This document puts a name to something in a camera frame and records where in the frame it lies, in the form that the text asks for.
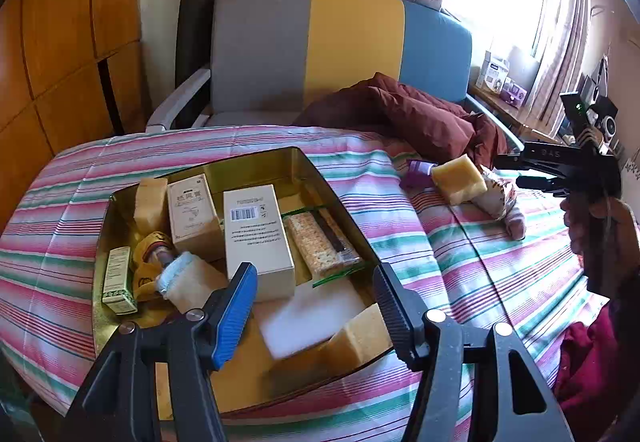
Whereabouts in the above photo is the white box on side table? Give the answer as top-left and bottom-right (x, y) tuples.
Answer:
(475, 50), (510, 95)

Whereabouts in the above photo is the wooden side table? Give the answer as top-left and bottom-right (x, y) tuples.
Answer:
(468, 85), (563, 145)

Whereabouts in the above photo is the cracker packet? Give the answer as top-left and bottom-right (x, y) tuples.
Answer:
(283, 207), (362, 281)

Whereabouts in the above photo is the gold tin storage box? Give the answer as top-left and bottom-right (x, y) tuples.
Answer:
(91, 146), (396, 418)

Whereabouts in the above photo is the striped tablecloth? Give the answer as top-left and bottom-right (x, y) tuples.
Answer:
(1, 125), (603, 413)

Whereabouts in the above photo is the purple packet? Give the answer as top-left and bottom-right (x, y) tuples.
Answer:
(400, 159), (437, 191)

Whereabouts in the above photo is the tricolour armchair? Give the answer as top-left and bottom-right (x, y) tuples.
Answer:
(145, 0), (526, 153)

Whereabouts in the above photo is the white hand cream box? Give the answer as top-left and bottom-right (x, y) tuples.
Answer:
(167, 173), (224, 261)

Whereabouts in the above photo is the yellow sponge near jacket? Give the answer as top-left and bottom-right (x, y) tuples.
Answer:
(431, 154), (487, 206)

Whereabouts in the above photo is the person's right hand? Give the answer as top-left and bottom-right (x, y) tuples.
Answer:
(561, 194), (639, 300)

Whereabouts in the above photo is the blue white sponge cloth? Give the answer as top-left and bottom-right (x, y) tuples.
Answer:
(155, 252), (228, 314)

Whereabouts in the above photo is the yellow toy bottle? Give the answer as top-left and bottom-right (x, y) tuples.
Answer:
(132, 232), (177, 302)

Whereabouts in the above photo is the large brown sponge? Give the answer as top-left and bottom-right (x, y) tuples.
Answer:
(323, 303), (392, 376)

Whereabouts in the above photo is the small green box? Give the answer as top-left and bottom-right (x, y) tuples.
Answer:
(101, 246), (138, 316)

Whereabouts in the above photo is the wooden wardrobe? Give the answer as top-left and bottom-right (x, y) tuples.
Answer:
(1, 0), (151, 222)

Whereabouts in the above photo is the white tall carton box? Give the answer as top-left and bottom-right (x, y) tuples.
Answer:
(224, 184), (296, 302)

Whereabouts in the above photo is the purple box on side table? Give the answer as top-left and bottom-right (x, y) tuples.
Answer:
(500, 78), (527, 109)

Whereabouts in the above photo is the dark red jacket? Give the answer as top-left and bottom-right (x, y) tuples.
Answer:
(293, 72), (508, 168)

